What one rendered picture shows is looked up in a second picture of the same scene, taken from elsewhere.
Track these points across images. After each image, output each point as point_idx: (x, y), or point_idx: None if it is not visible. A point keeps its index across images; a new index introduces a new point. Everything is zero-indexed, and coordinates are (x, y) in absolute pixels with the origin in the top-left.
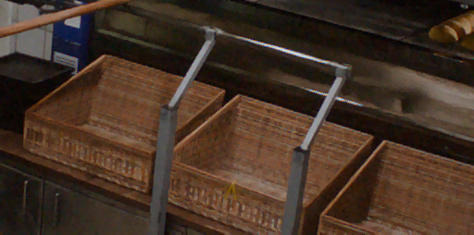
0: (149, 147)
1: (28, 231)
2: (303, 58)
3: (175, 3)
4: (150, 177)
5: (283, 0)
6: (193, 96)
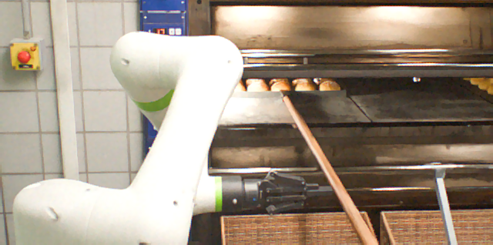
0: None
1: None
2: None
3: (296, 144)
4: None
5: (377, 112)
6: (335, 227)
